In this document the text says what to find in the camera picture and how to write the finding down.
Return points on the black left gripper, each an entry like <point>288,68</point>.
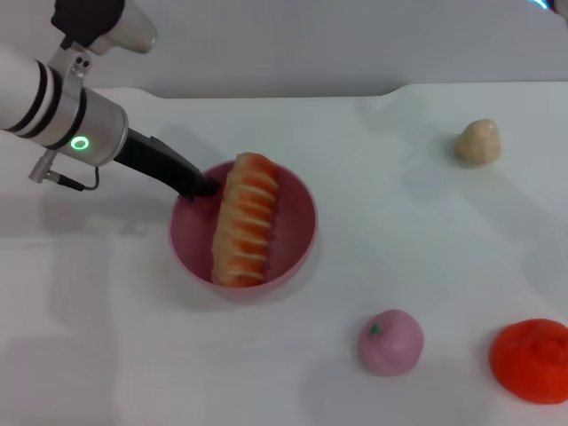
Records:
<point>155,164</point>

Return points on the orange striped bread roll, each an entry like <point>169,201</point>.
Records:
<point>246,222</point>

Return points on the pink plastic bowl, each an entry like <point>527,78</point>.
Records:
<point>293,231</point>

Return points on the pink peach toy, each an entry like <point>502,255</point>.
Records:
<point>392,344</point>

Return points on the beige bun toy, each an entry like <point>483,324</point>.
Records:
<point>478,143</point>

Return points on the orange tangerine toy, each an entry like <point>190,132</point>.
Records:
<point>530,361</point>

